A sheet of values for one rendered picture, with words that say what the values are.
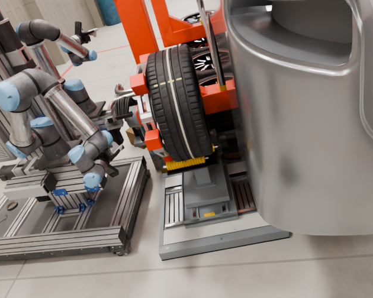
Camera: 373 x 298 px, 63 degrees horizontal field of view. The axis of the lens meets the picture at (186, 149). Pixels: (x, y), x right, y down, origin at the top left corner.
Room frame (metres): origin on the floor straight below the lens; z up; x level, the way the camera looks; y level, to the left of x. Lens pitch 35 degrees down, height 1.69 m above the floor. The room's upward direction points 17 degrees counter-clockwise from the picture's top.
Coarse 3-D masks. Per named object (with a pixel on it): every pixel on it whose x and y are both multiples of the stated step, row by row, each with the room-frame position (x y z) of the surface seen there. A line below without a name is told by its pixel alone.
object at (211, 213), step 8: (224, 168) 1.82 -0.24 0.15; (184, 192) 1.69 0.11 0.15; (232, 192) 1.52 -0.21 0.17; (184, 200) 1.60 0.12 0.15; (232, 200) 1.47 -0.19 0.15; (184, 208) 1.53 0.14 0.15; (192, 208) 1.47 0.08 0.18; (200, 208) 1.49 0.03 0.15; (208, 208) 1.46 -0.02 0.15; (216, 208) 1.44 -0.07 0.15; (224, 208) 1.39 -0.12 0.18; (232, 208) 1.40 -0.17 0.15; (184, 216) 1.46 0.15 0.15; (192, 216) 1.41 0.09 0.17; (200, 216) 1.41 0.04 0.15; (208, 216) 1.38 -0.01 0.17; (216, 216) 1.37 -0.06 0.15; (224, 216) 1.36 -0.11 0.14; (232, 216) 1.35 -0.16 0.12; (184, 224) 1.40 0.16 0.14; (192, 224) 1.39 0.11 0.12; (200, 224) 1.38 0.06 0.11
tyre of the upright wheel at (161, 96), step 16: (176, 48) 1.66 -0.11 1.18; (160, 64) 1.55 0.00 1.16; (176, 64) 1.51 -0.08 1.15; (160, 80) 1.47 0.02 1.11; (176, 80) 1.44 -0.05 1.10; (192, 80) 1.42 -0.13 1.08; (160, 96) 1.42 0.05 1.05; (176, 96) 1.39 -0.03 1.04; (192, 96) 1.37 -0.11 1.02; (160, 112) 1.38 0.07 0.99; (176, 112) 1.36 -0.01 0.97; (192, 112) 1.34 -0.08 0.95; (160, 128) 1.36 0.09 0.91; (176, 128) 1.34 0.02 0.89; (192, 128) 1.33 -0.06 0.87; (208, 128) 1.71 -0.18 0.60; (176, 144) 1.35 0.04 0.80; (192, 144) 1.35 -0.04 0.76; (208, 144) 1.34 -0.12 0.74; (176, 160) 1.42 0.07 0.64
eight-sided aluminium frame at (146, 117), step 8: (144, 64) 1.75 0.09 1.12; (136, 72) 1.66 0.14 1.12; (144, 72) 1.62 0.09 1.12; (144, 96) 1.50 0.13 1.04; (144, 112) 1.44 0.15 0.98; (152, 112) 1.44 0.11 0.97; (144, 120) 1.42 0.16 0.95; (152, 120) 1.41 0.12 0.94; (144, 128) 1.42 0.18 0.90; (160, 152) 1.43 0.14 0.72
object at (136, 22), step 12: (120, 0) 2.08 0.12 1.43; (132, 0) 2.07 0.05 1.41; (120, 12) 2.08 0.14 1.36; (132, 12) 2.07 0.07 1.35; (144, 12) 2.07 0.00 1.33; (132, 24) 2.08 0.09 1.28; (144, 24) 2.07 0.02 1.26; (132, 36) 2.08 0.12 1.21; (144, 36) 2.07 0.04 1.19; (132, 48) 2.08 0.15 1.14; (144, 48) 2.07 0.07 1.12; (156, 48) 2.10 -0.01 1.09
